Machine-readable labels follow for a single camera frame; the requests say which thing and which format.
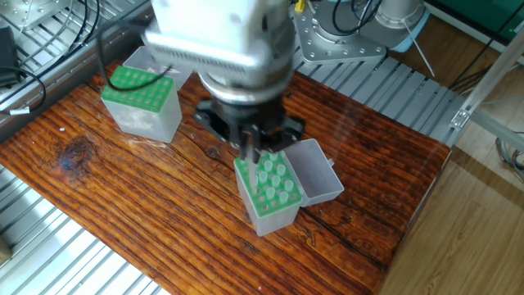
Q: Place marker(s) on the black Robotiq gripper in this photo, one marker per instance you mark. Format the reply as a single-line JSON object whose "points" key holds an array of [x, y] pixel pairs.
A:
{"points": [[237, 111]]}

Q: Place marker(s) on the thin white plastic strip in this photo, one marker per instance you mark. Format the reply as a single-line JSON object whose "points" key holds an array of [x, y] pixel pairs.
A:
{"points": [[422, 53]]}

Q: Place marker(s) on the aluminium frame profile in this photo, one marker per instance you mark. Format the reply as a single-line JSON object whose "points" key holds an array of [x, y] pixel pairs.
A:
{"points": [[491, 78]]}

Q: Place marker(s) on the clear pipette box green rack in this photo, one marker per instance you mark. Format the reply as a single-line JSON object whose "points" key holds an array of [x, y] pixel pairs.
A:
{"points": [[143, 102], [274, 205]]}

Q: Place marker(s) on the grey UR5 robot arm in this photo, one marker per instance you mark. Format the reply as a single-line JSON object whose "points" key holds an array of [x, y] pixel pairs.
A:
{"points": [[221, 33]]}

